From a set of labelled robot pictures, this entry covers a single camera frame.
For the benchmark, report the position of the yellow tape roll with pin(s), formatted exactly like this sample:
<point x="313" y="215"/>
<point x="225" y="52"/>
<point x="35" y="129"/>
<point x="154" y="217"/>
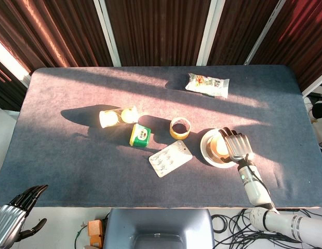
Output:
<point x="180" y="128"/>

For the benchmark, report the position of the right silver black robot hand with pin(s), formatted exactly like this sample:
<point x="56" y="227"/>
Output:
<point x="237" y="145"/>

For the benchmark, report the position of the white window frame post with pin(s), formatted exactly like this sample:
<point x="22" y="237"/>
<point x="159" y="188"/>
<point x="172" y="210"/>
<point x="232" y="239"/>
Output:
<point x="315" y="86"/>
<point x="107" y="32"/>
<point x="265" y="31"/>
<point x="210" y="32"/>

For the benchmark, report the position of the white green snack packet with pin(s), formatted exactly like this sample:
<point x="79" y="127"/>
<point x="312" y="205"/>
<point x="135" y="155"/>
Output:
<point x="207" y="85"/>

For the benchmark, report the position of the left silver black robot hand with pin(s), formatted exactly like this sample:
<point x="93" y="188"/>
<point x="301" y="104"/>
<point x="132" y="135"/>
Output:
<point x="10" y="215"/>

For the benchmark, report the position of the dark blue table cloth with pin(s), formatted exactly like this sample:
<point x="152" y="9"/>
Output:
<point x="98" y="168"/>

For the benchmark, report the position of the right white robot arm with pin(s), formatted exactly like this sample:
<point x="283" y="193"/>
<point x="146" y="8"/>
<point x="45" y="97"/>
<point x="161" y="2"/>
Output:
<point x="257" y="192"/>

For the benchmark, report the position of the dark red curtain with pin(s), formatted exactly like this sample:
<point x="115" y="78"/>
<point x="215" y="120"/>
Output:
<point x="155" y="31"/>

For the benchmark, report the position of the green yellow tin box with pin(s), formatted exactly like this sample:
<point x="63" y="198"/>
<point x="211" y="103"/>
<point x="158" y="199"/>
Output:
<point x="140" y="135"/>

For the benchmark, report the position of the orange power box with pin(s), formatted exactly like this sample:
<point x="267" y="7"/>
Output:
<point x="96" y="230"/>

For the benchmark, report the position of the white round plate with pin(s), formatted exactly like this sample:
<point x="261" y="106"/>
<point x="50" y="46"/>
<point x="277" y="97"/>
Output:
<point x="210" y="155"/>

